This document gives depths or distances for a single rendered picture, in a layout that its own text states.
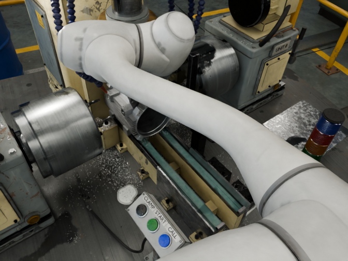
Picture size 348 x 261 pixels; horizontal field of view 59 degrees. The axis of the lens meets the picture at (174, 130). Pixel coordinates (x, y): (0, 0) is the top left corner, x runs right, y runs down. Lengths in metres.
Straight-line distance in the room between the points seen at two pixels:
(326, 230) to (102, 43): 0.49
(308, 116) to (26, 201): 1.10
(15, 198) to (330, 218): 0.84
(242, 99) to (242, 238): 1.12
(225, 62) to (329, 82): 2.26
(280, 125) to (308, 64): 2.27
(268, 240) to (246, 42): 1.06
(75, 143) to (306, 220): 0.75
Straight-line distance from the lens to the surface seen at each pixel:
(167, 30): 0.66
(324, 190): 0.36
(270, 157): 0.40
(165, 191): 1.11
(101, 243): 1.09
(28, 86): 1.70
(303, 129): 1.34
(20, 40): 3.78
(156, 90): 0.51
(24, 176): 0.94
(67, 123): 0.95
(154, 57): 0.69
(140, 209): 0.82
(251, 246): 0.29
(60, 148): 0.95
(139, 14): 0.98
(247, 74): 1.31
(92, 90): 1.16
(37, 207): 1.07
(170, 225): 0.79
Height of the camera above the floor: 1.79
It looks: 46 degrees down
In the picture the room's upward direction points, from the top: 4 degrees clockwise
